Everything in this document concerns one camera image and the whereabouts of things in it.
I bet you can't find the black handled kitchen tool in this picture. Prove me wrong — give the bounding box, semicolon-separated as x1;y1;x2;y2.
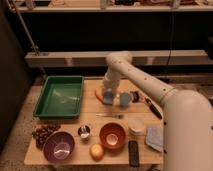
130;90;163;120

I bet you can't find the small metal cup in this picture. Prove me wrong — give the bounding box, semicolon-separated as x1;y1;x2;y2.
78;125;90;140

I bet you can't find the purple bowl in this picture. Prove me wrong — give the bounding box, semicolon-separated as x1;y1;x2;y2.
43;132;75;163

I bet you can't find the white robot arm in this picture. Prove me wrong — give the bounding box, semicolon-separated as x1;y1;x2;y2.
102;51;213;171

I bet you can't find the green plastic tray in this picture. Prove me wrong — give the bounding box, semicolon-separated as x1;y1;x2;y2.
33;76;84;119

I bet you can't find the blue sponge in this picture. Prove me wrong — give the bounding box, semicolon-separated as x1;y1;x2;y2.
103;89;114;105

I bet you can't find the bunch of red grapes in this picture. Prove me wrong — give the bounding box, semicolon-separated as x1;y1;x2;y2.
32;125;61;149

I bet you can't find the orange bowl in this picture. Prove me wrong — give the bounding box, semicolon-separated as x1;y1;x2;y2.
99;123;126;150

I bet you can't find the blue folded cloth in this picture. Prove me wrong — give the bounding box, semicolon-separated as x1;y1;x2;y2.
145;125;163;152

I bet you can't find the yellow apple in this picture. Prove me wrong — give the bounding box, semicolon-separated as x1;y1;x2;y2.
90;144;104;160

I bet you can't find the blue plastic cup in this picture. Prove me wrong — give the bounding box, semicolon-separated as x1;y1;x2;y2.
119;92;132;107

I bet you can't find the black remote control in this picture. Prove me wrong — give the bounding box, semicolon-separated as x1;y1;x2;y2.
128;140;139;167

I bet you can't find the orange carrot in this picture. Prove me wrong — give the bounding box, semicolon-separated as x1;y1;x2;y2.
94;88;103;103

